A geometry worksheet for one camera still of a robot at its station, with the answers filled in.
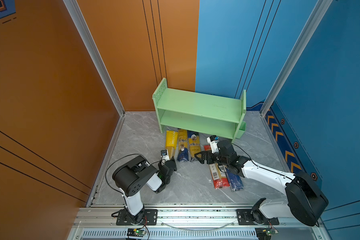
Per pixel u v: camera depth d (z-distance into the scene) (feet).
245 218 2.38
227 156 2.13
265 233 2.31
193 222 2.38
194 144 3.19
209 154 2.39
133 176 1.61
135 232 2.33
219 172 2.78
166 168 2.37
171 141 3.24
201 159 2.44
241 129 3.19
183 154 3.02
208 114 2.67
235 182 2.65
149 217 2.43
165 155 2.67
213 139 2.48
